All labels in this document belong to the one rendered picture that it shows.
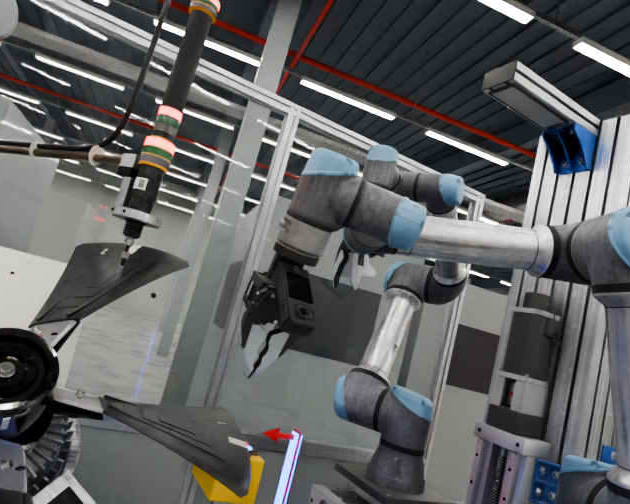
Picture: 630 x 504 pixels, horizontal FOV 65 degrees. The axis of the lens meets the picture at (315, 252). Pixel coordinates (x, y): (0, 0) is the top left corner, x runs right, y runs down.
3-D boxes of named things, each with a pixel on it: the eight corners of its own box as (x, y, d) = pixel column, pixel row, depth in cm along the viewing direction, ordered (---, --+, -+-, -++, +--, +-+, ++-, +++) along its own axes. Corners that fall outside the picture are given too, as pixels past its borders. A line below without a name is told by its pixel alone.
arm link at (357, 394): (373, 422, 124) (438, 258, 152) (322, 404, 132) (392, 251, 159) (383, 440, 133) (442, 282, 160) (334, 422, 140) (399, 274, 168)
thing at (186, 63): (145, 134, 73) (186, 10, 76) (161, 145, 76) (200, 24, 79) (161, 135, 72) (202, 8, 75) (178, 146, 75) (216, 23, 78)
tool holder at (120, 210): (91, 209, 72) (112, 147, 73) (128, 223, 78) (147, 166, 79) (133, 216, 67) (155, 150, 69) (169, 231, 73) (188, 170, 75)
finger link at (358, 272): (379, 290, 112) (379, 255, 117) (357, 284, 110) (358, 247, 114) (370, 295, 115) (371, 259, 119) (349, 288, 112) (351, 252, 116)
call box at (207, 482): (188, 477, 112) (201, 430, 113) (229, 481, 116) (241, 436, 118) (206, 509, 97) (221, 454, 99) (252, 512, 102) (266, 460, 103)
